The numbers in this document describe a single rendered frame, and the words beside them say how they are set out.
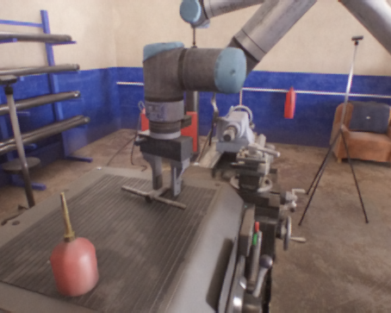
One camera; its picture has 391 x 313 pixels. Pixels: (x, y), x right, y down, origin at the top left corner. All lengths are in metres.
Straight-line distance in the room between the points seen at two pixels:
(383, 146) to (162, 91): 4.73
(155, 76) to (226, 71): 0.15
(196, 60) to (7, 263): 0.51
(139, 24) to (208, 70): 5.61
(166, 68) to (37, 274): 0.44
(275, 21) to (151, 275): 0.57
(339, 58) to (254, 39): 4.91
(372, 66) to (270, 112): 1.81
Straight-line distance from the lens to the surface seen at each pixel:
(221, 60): 0.57
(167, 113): 0.63
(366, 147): 5.11
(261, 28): 0.70
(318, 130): 5.72
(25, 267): 0.59
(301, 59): 5.51
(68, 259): 0.46
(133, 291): 0.49
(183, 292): 0.49
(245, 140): 2.44
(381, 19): 1.37
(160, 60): 0.62
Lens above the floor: 1.69
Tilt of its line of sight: 21 degrees down
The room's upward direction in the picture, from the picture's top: 1 degrees clockwise
